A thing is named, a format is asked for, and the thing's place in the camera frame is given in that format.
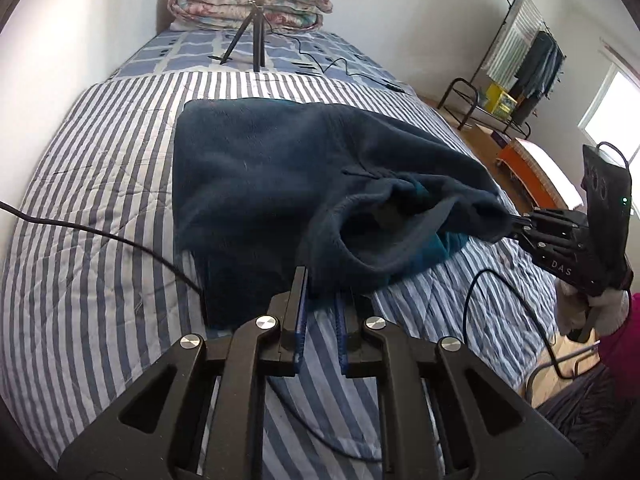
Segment right gloved hand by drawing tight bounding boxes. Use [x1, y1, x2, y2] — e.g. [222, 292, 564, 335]
[554, 280, 630, 337]

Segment striped hanging towel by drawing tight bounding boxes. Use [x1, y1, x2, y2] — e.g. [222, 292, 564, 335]
[482, 0, 544, 89]

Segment teal plaid fleece jacket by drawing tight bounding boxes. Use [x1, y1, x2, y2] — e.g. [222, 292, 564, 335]
[171, 99, 513, 328]

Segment black cable on bed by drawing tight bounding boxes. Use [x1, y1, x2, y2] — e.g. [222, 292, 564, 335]
[269, 31, 409, 94]

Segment black clothes rack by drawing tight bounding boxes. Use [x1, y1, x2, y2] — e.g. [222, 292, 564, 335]
[437, 0, 566, 140]

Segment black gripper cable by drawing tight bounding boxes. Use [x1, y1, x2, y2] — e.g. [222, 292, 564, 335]
[0, 199, 381, 461]

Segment orange stool with white cloth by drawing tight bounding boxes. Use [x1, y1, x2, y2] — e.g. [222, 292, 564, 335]
[496, 139, 585, 210]

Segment pink sleeve right forearm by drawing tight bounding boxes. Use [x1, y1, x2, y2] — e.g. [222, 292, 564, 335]
[596, 292, 639, 398]

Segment dark hanging clothes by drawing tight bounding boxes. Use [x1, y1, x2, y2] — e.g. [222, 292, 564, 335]
[509, 30, 565, 125]

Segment black camera box right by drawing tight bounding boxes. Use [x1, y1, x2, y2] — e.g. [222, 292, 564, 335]
[582, 142, 632, 275]

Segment blue checked bed sheet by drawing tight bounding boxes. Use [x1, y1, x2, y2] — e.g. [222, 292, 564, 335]
[112, 27, 421, 97]

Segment zebra striped trousers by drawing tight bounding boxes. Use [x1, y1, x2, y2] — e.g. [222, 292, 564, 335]
[537, 365, 639, 460]

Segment folded floral quilts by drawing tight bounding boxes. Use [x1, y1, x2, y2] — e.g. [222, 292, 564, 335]
[167, 0, 333, 32]

